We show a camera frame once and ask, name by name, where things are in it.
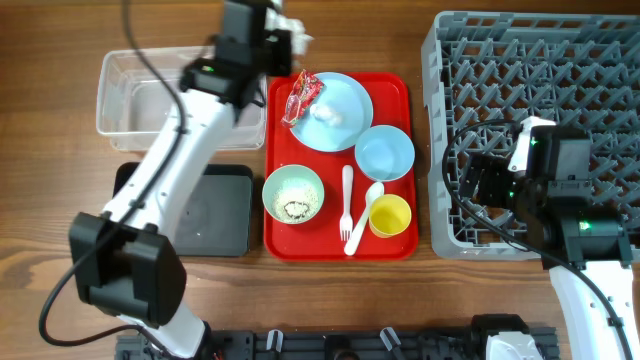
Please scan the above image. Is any green bowl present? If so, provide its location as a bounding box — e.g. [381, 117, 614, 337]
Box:
[262, 164, 325, 225]

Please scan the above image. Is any red serving tray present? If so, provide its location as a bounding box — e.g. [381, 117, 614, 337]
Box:
[263, 72, 419, 262]

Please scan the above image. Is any white tissue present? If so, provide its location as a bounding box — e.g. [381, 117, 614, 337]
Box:
[310, 104, 343, 126]

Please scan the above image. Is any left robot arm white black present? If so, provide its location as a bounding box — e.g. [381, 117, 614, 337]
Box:
[69, 1, 304, 359]

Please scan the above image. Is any clear plastic bin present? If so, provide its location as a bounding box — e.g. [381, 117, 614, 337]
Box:
[96, 50, 267, 152]

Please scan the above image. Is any yellow plastic cup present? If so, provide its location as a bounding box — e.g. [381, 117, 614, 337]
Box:
[369, 194, 412, 238]

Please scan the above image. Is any light blue bowl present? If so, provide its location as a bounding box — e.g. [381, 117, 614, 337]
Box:
[354, 125, 415, 182]

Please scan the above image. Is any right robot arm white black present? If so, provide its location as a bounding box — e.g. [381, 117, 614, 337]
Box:
[452, 126, 639, 359]

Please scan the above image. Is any light blue plate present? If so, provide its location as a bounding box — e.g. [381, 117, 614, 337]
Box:
[291, 72, 373, 152]

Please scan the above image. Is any rice food waste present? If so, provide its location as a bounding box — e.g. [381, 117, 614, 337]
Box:
[272, 179, 320, 224]

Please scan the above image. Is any red snack wrapper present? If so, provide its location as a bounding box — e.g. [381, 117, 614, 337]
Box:
[281, 70, 325, 128]

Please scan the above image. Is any grey dishwasher rack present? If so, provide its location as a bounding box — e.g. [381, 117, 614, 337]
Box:
[421, 11, 639, 261]

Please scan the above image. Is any white plastic fork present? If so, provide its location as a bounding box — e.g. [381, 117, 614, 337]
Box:
[339, 165, 354, 242]

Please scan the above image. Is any black tray bin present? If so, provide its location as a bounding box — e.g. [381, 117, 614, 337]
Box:
[126, 162, 253, 257]

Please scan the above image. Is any white plastic spoon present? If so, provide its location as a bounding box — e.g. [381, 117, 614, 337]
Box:
[344, 182, 385, 256]

